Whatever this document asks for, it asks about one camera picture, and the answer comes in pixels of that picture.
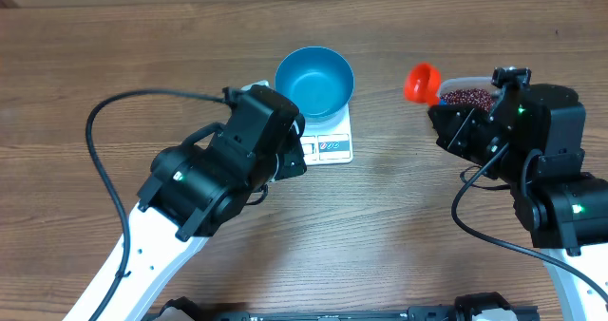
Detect red measuring scoop blue handle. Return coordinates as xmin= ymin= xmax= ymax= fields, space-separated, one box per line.
xmin=403 ymin=63 xmax=442 ymax=106

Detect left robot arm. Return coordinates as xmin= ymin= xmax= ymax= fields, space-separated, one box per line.
xmin=66 ymin=85 xmax=307 ymax=320

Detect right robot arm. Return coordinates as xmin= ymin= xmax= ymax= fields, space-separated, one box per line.
xmin=427 ymin=67 xmax=607 ymax=320

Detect white digital kitchen scale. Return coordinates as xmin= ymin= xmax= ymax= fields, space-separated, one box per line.
xmin=294 ymin=104 xmax=353 ymax=166

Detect blue bowl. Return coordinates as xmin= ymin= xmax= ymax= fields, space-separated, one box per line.
xmin=275 ymin=46 xmax=355 ymax=123

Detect red beans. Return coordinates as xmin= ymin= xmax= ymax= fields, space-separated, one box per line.
xmin=440 ymin=88 xmax=494 ymax=112

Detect clear plastic container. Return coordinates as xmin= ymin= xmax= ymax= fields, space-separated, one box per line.
xmin=438 ymin=77 xmax=501 ymax=103

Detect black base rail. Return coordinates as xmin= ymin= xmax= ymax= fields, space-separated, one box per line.
xmin=143 ymin=292 xmax=541 ymax=321

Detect left black cable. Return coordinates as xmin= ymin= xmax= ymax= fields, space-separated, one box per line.
xmin=85 ymin=87 xmax=238 ymax=321

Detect black cable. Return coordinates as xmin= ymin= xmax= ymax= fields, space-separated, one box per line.
xmin=85 ymin=87 xmax=238 ymax=321
xmin=449 ymin=142 xmax=608 ymax=308

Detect right black cable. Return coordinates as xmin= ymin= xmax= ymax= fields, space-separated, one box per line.
xmin=449 ymin=142 xmax=608 ymax=308

